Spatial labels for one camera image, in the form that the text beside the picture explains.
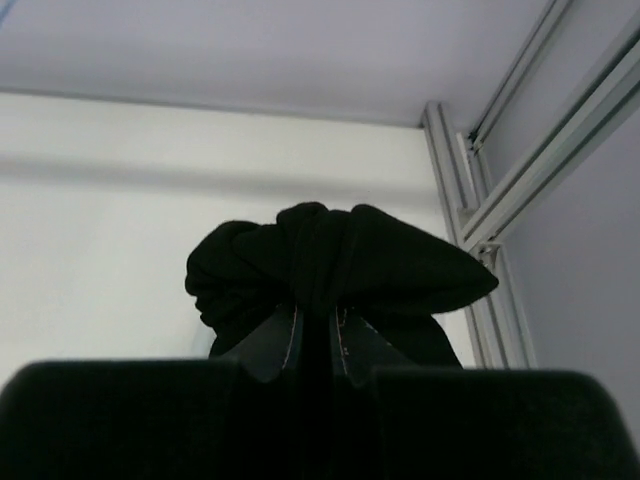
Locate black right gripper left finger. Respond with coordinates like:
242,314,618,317
1,304,304,479

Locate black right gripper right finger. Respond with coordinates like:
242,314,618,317
329,311,639,479

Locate black tank top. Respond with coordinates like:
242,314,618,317
185,202,499,366

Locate aluminium right frame posts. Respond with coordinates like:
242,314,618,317
422,1,639,369

